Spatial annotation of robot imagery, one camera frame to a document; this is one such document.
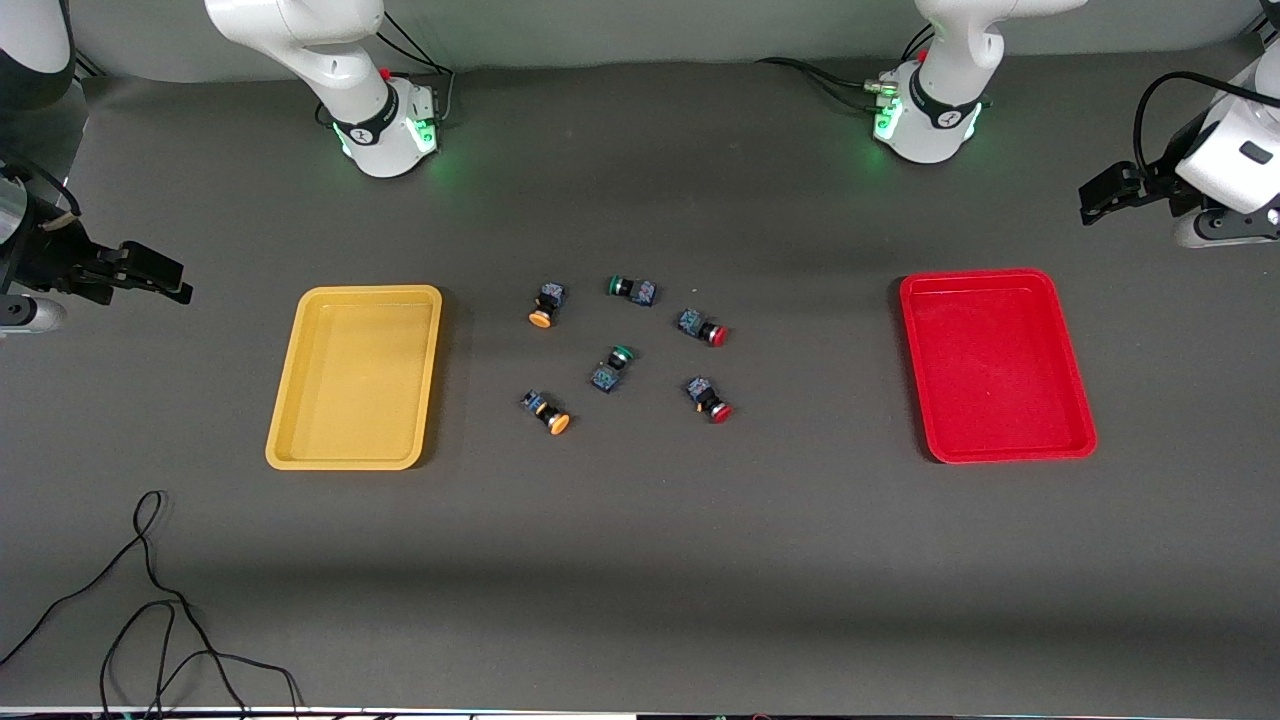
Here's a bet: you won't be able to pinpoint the thin black loose cable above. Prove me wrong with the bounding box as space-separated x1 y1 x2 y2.
0 490 303 719

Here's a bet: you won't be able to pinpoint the black arm base cables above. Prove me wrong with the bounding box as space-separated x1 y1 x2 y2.
755 25 936 113
375 10 458 129

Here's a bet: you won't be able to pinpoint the red plastic tray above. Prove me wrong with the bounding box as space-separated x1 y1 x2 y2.
898 268 1099 465

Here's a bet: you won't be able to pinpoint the black right arm base cables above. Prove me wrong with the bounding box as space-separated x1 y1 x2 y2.
375 10 458 129

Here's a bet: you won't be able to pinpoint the yellow plastic tray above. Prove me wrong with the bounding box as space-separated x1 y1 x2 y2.
265 285 443 471

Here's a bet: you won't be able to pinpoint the red mushroom push button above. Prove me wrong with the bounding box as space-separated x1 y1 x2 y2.
685 375 734 425
677 308 729 348

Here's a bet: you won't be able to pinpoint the black left arm base cables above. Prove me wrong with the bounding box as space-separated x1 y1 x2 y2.
755 25 936 113

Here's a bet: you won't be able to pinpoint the yellow mushroom push button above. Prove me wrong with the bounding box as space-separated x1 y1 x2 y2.
528 282 569 330
519 389 572 436

